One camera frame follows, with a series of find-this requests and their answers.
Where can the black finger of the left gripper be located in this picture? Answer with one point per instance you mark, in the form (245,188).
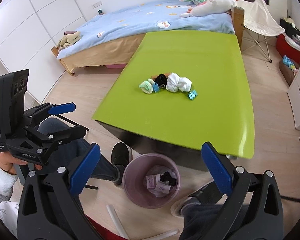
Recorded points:
(68,135)

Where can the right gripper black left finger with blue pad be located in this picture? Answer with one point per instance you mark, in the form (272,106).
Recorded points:
(48,209)

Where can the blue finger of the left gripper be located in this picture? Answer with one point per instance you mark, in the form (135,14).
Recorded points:
(63,108)

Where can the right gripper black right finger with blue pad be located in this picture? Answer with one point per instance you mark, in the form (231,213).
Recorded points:
(264,217)

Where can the green white sock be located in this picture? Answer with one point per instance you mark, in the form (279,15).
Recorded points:
(147,86)

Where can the white cloth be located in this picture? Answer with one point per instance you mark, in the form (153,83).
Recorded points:
(176,83)

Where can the blue binder clip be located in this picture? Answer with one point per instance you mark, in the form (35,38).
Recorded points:
(192,94)
(157,88)

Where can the black strap glove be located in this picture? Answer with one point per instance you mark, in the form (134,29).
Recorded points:
(167,178)

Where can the white medicine box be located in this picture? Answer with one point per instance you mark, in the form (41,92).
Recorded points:
(156,187)

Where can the pink trash bin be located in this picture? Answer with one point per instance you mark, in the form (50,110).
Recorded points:
(134,180)

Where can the person's left hand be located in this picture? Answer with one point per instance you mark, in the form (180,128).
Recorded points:
(7,162)

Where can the folded beige towel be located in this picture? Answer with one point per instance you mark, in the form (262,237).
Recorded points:
(68,39)

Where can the wooden bed with blue blanket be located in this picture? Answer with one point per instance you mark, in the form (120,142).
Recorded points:
(112,39)

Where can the wooden clothespin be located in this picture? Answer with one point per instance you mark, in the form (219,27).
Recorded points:
(155,76)

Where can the black tape roll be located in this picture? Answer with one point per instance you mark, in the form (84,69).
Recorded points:
(161,80)

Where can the green table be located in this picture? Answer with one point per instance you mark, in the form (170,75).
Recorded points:
(222,113)

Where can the brown basket with toys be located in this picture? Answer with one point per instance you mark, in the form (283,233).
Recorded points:
(289,69)

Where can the red storage box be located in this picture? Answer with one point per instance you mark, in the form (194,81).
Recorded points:
(286,49)

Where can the white plush toy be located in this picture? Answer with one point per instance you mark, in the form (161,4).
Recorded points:
(210,7)

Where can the white folding chair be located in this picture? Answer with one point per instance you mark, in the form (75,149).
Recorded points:
(259,24)

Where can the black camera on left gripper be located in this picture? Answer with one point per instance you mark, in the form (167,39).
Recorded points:
(12,94)

